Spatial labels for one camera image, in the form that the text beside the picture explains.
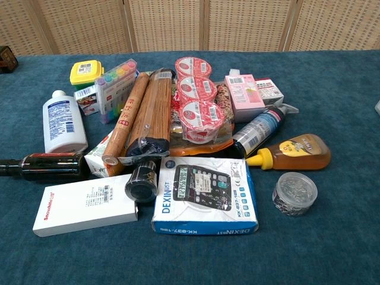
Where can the highlighter marker set pack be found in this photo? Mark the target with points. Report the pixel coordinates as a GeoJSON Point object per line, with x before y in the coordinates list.
{"type": "Point", "coordinates": [114, 90]}

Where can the white paper corner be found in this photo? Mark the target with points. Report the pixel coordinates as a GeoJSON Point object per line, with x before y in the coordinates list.
{"type": "Point", "coordinates": [377, 107]}

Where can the red white cup pack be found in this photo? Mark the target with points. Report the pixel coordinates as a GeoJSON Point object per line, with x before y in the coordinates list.
{"type": "Point", "coordinates": [197, 101]}

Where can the brown noodle packet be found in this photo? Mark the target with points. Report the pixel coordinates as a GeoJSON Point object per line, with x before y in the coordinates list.
{"type": "Point", "coordinates": [155, 114]}

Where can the blue white calculator box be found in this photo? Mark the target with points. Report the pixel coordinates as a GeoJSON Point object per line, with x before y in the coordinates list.
{"type": "Point", "coordinates": [205, 196]}

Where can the black cylindrical can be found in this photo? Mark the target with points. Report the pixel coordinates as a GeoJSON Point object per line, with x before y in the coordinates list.
{"type": "Point", "coordinates": [142, 184]}

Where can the wooden rolling pin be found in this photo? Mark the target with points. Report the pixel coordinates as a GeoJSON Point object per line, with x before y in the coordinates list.
{"type": "Point", "coordinates": [127, 117]}

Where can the dark spray bottle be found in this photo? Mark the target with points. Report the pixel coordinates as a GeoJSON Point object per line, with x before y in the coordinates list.
{"type": "Point", "coordinates": [258, 130]}

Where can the pink carton box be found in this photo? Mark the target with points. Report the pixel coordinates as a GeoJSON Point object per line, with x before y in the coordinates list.
{"type": "Point", "coordinates": [245, 98]}

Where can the green white carton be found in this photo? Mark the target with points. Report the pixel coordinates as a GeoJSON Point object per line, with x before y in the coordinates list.
{"type": "Point", "coordinates": [98, 160]}

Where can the white red small box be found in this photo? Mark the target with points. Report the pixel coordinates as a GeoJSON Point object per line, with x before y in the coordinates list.
{"type": "Point", "coordinates": [268, 90]}

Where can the honey squeeze bottle yellow cap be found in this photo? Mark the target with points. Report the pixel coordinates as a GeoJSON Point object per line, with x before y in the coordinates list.
{"type": "Point", "coordinates": [297, 153]}

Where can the blue table cloth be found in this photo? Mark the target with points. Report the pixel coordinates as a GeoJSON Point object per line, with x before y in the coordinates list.
{"type": "Point", "coordinates": [190, 252]}

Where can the small white food box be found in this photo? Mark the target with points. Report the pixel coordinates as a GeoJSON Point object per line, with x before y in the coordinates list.
{"type": "Point", "coordinates": [86, 101]}

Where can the clear round staples tub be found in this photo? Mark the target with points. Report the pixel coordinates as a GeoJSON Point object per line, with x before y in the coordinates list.
{"type": "Point", "coordinates": [294, 193]}

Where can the woven folding screen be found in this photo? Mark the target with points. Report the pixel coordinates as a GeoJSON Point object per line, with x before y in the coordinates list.
{"type": "Point", "coordinates": [190, 25]}

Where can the white Snowhite box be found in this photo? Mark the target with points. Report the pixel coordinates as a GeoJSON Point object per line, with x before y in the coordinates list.
{"type": "Point", "coordinates": [83, 205]}

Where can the yellow lidded green container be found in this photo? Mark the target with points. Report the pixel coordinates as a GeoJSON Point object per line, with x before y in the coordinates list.
{"type": "Point", "coordinates": [85, 72]}

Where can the white lotion bottle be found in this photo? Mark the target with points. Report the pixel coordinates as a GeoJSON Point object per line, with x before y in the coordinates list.
{"type": "Point", "coordinates": [62, 121]}

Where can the dark glass wine bottle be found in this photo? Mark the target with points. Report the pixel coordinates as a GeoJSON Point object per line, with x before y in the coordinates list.
{"type": "Point", "coordinates": [47, 167]}

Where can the dark wooden box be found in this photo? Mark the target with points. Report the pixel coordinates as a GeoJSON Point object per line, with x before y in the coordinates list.
{"type": "Point", "coordinates": [7, 59]}

